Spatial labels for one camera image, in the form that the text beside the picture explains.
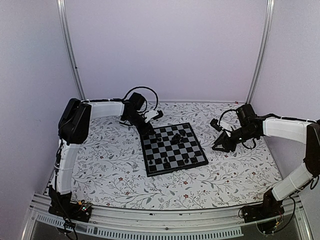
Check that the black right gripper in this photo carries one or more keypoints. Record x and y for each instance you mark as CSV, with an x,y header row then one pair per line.
x,y
225,142

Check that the left aluminium frame post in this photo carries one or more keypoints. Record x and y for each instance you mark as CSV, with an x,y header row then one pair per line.
x,y
61,6

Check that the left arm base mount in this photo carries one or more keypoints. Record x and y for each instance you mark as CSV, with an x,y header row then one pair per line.
x,y
79,211

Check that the floral patterned table mat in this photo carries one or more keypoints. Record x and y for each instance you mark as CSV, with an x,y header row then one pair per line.
x,y
109,168

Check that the black silver chess board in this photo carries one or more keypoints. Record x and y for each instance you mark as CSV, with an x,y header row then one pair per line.
x,y
159,146

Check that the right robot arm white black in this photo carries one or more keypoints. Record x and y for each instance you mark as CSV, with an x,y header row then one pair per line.
x,y
296,140

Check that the aluminium frame post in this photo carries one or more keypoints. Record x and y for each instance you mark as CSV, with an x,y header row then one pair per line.
x,y
262,50
61,6

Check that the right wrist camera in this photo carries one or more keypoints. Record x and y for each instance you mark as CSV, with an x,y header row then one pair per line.
x,y
220,125

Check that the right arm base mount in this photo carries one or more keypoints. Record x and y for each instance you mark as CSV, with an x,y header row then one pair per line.
x,y
257,212

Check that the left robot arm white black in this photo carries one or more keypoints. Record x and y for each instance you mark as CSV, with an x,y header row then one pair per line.
x,y
73,130

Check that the front aluminium rail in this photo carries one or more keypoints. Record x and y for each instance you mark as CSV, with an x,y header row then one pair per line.
x,y
223,223

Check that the right aluminium frame post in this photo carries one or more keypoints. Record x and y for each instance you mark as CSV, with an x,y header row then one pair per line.
x,y
262,50

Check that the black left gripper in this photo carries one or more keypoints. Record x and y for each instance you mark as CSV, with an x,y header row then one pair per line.
x,y
148,127

